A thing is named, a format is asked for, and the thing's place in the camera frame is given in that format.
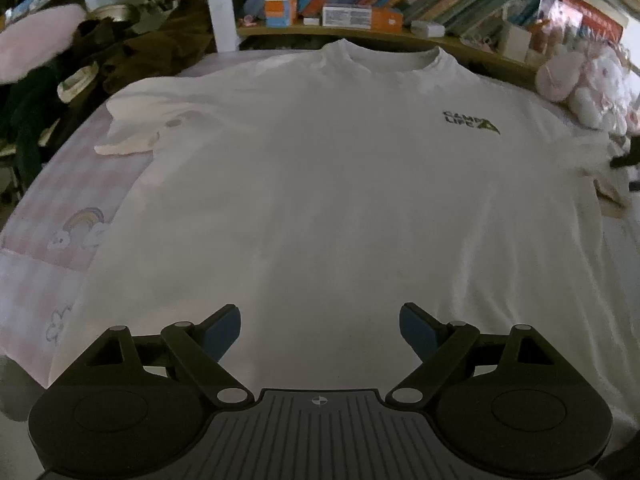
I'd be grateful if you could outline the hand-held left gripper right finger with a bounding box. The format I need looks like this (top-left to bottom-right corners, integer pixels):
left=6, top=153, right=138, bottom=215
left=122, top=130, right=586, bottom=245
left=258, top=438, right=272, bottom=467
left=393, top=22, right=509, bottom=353
left=386, top=302, right=583, bottom=407

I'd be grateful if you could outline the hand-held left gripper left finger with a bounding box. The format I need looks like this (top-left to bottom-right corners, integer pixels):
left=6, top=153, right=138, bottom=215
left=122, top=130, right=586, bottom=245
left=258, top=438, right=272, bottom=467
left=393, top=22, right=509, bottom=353
left=50, top=304, right=254, bottom=408

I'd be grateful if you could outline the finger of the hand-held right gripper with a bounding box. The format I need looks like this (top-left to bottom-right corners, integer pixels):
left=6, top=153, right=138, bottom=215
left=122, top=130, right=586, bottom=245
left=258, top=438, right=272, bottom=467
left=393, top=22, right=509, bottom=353
left=610, top=132, right=640, bottom=171

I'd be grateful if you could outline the white t-shirt with chest logo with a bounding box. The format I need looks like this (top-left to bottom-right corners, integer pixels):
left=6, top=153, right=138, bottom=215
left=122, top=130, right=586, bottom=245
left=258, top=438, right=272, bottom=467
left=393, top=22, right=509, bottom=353
left=47, top=39, right=640, bottom=443

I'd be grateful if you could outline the dark clothes pile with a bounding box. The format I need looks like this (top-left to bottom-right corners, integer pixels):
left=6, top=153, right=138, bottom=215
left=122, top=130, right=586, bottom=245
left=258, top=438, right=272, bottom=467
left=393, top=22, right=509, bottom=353
left=0, top=5, right=216, bottom=196

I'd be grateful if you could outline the white pink plush toy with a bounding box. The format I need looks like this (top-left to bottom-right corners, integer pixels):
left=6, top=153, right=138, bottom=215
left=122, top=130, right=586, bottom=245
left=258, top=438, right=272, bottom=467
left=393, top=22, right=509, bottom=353
left=570, top=40, right=632, bottom=131

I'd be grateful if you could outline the pink round plush toy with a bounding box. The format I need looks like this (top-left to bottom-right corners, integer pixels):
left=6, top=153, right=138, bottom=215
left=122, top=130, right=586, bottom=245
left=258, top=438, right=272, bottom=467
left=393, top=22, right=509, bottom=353
left=535, top=52, right=585, bottom=103

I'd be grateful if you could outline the white cube box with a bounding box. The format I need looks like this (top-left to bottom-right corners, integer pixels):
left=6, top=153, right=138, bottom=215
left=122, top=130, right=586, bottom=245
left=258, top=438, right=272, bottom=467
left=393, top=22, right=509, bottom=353
left=499, top=24, right=532, bottom=61

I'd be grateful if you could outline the pale pink printed bedsheet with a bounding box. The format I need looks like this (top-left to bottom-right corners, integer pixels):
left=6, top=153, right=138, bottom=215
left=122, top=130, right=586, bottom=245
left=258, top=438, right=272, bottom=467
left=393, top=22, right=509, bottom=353
left=0, top=52, right=640, bottom=411

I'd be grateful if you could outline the white green packet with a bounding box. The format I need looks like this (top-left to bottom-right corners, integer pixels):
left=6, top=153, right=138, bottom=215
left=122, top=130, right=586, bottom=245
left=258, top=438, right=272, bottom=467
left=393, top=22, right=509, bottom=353
left=57, top=62, right=99, bottom=102

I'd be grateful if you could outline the flat orange white box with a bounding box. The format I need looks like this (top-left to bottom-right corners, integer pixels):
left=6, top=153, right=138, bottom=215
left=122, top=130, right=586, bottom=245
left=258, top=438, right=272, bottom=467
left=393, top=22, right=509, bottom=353
left=321, top=5, right=403, bottom=29

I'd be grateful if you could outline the wooden bookshelf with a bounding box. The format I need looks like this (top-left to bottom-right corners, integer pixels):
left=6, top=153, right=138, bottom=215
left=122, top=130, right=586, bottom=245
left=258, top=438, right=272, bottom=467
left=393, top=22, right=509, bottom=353
left=235, top=0, right=640, bottom=86

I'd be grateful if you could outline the pink plush cushion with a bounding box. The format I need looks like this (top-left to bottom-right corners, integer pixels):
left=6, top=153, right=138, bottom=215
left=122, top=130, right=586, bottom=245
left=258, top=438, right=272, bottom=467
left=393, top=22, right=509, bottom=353
left=0, top=4, right=88, bottom=83

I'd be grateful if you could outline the white shelf post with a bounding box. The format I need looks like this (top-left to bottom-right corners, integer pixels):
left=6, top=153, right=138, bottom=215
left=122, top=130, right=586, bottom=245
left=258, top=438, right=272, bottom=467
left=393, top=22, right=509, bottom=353
left=202, top=0, right=241, bottom=53

